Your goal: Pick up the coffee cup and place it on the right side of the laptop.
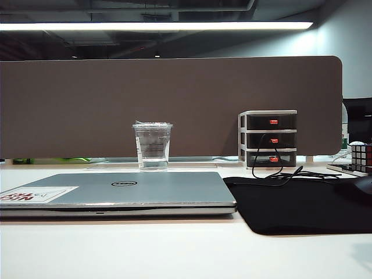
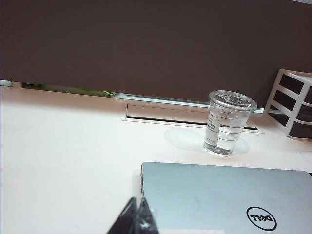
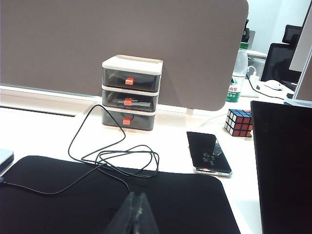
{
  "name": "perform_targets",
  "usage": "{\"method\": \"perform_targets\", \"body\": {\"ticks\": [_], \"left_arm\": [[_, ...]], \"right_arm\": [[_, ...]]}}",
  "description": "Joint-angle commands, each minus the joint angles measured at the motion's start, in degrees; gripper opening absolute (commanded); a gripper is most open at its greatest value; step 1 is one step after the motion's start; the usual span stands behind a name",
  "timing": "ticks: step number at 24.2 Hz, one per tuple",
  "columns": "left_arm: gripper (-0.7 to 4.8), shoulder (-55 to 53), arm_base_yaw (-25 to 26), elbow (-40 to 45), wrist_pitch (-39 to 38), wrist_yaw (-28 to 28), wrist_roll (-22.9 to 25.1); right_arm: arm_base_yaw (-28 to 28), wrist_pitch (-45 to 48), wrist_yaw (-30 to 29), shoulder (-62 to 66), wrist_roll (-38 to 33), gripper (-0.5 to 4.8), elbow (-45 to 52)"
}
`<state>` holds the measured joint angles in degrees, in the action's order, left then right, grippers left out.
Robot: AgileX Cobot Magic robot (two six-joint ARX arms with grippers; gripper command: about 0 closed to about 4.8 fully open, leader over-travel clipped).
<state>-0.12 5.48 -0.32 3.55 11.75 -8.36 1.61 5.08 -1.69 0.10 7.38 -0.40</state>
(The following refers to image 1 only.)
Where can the black mouse pad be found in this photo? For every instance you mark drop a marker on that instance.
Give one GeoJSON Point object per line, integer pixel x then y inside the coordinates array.
{"type": "Point", "coordinates": [290, 206]}

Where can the black Rubik's cube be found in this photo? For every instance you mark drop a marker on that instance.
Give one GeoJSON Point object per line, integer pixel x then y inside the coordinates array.
{"type": "Point", "coordinates": [361, 157]}

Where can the white partition foot bracket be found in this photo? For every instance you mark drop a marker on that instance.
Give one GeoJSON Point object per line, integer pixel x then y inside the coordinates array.
{"type": "Point", "coordinates": [309, 158]}

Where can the black Lenovo mouse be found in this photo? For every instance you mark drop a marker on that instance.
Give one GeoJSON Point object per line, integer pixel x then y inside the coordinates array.
{"type": "Point", "coordinates": [360, 187]}

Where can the dark green object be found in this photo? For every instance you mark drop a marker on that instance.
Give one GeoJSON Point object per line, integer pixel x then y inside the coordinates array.
{"type": "Point", "coordinates": [21, 160]}

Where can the flat silver keyboard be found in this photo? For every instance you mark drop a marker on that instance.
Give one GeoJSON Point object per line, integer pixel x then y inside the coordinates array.
{"type": "Point", "coordinates": [337, 167]}

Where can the silver Dell laptop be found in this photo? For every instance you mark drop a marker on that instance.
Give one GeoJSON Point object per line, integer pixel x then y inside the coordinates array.
{"type": "Point", "coordinates": [145, 191]}

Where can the clear plastic coffee cup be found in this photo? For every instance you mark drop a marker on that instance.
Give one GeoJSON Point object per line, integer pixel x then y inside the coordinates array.
{"type": "Point", "coordinates": [152, 145]}

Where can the long ceiling light strip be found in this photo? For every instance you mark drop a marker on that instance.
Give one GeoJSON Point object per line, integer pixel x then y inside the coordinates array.
{"type": "Point", "coordinates": [145, 26]}

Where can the bright green object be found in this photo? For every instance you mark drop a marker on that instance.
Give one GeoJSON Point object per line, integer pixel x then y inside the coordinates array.
{"type": "Point", "coordinates": [75, 159]}

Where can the white red laptop sticker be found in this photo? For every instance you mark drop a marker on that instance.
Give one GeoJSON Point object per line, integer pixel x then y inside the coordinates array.
{"type": "Point", "coordinates": [35, 194]}

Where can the white drawer organizer frame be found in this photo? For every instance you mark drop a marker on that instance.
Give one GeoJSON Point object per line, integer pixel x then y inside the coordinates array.
{"type": "Point", "coordinates": [242, 139]}

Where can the brown desk partition panel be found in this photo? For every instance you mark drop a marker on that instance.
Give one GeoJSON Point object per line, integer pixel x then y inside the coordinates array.
{"type": "Point", "coordinates": [174, 93]}

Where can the white bottle with green label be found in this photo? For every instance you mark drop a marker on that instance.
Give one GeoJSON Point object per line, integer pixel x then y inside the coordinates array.
{"type": "Point", "coordinates": [344, 130]}

